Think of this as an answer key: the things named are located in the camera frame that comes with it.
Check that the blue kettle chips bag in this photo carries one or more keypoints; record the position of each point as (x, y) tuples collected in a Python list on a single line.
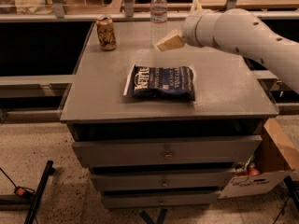
[(161, 82)]

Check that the grey drawer cabinet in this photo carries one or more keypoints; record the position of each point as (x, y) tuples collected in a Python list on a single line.
[(229, 100)]

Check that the grey metal railing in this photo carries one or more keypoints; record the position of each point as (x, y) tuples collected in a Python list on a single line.
[(89, 9)]

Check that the top grey drawer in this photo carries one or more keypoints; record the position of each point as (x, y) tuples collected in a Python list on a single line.
[(163, 151)]

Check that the bottom grey drawer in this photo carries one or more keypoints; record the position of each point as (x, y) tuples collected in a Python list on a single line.
[(160, 199)]

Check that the clear plastic water bottle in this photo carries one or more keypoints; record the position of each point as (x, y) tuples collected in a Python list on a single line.
[(158, 19)]

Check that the orange cable clip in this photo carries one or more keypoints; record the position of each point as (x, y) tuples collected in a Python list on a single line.
[(23, 192)]

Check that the orange bottle in box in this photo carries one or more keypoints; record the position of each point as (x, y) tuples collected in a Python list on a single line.
[(252, 170)]

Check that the gold patterned drink can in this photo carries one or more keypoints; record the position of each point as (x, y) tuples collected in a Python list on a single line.
[(105, 32)]

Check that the grey drawer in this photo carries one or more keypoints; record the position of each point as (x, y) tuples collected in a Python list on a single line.
[(162, 180), (163, 151), (160, 199)]

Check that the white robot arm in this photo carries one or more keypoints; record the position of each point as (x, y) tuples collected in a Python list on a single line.
[(239, 32)]

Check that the cardboard box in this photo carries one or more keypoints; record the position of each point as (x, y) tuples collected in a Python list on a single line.
[(275, 158)]

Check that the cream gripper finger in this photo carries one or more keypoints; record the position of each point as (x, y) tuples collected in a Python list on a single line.
[(196, 7), (174, 40)]

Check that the middle grey drawer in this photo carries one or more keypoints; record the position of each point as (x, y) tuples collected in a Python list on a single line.
[(162, 180)]

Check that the black stand leg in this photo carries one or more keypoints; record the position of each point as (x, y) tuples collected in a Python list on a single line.
[(48, 171)]

